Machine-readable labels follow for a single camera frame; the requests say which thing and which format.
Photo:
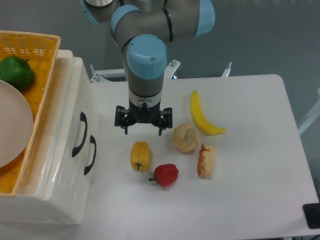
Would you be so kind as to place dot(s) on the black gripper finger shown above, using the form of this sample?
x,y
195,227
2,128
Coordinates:
x,y
163,120
123,118

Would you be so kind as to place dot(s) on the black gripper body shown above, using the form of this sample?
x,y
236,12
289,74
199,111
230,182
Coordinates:
x,y
144,114

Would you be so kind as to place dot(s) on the black top drawer handle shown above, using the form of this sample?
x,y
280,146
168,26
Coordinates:
x,y
82,134

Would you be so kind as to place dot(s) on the black drawer handle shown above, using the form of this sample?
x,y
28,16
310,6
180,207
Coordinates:
x,y
82,134
92,153

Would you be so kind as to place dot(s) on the white drawer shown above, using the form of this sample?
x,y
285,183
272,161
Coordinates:
x,y
67,187
78,90

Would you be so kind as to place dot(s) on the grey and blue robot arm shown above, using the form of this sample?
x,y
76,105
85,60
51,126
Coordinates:
x,y
141,35

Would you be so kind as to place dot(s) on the white plastic drawer cabinet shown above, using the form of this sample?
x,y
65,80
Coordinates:
x,y
26,205

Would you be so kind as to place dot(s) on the round bread roll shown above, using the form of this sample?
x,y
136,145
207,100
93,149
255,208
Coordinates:
x,y
185,138

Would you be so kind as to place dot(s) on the yellow banana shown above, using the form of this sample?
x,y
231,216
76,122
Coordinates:
x,y
199,119

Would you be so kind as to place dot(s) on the yellow bell pepper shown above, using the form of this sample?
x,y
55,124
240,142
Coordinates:
x,y
140,156

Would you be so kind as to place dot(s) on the red bell pepper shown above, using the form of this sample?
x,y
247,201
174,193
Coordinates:
x,y
165,174

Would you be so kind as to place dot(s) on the pink round plate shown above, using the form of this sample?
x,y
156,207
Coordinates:
x,y
16,123

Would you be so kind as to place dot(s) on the yellow woven basket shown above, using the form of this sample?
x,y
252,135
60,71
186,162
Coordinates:
x,y
41,49

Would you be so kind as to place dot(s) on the green bell pepper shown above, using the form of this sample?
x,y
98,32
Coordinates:
x,y
17,72

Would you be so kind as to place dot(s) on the black device at table edge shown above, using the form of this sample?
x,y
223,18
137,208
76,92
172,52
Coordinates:
x,y
312,215

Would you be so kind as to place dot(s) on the black bottom drawer handle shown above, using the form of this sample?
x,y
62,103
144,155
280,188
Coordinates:
x,y
92,153

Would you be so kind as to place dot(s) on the white frame leg right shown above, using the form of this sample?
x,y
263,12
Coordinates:
x,y
309,118

